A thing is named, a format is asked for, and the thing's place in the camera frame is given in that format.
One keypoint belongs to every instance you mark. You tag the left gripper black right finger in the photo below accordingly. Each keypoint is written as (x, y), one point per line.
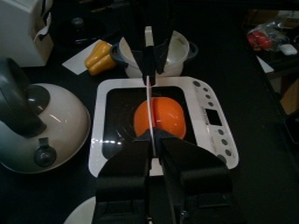
(193, 175)

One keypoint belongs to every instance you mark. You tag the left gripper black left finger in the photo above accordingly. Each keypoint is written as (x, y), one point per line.
(124, 175)

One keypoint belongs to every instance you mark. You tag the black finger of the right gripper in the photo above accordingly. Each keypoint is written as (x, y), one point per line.
(164, 29)
(133, 29)

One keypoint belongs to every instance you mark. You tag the white blade toy paring knife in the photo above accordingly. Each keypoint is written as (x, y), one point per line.
(148, 64)

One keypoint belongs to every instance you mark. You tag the yellow toy bell pepper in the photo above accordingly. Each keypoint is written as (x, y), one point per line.
(97, 58)

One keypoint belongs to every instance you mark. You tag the black pot lid with knob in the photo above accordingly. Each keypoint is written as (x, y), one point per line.
(78, 35)

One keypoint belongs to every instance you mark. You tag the white bowl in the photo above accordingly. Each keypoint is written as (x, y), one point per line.
(82, 214)

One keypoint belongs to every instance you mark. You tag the white cutting board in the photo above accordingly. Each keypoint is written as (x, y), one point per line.
(76, 62)

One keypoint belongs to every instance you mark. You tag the white toy induction stove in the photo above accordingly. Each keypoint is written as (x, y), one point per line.
(116, 83)

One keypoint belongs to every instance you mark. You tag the orange toy fruit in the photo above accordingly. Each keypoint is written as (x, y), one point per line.
(168, 116)

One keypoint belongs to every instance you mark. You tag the clear bag with red items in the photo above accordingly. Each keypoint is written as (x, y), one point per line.
(263, 38)

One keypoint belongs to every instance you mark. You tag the white paper sheet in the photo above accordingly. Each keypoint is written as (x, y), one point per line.
(264, 64)

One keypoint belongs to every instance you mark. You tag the small white case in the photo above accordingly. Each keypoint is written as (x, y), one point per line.
(288, 49)

